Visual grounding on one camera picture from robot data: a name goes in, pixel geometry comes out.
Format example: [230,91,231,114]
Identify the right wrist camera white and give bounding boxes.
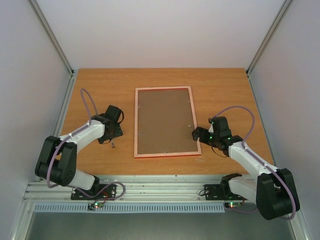
[208,122,215,134]

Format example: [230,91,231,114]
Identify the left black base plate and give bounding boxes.
[70,184,117,201]

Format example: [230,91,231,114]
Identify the red picture frame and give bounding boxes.
[134,86,202,158]

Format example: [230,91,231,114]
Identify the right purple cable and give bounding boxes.
[212,105,301,220]

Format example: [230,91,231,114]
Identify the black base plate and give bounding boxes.
[203,184,244,201]
[70,184,117,201]

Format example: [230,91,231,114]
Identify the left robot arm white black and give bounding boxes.
[34,105,125,200]

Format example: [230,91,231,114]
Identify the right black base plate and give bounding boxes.
[203,184,244,201]

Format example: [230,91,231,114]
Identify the right aluminium corner post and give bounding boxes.
[246,0,293,76]

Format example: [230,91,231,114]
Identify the aluminium front rail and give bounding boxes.
[22,174,298,204]

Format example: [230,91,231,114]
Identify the small circuit board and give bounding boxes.
[224,202,244,209]
[87,202,104,211]

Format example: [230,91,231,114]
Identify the grey slotted cable duct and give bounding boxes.
[33,202,225,214]

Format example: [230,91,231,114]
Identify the left small circuit board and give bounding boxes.
[87,202,104,211]

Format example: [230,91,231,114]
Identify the aluminium corner post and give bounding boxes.
[28,0,74,77]
[246,0,293,76]

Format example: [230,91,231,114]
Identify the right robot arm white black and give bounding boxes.
[192,116,300,220]

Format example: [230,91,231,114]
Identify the right small circuit board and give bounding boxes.
[224,202,244,209]

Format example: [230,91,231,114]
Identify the left aluminium corner post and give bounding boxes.
[28,0,74,77]

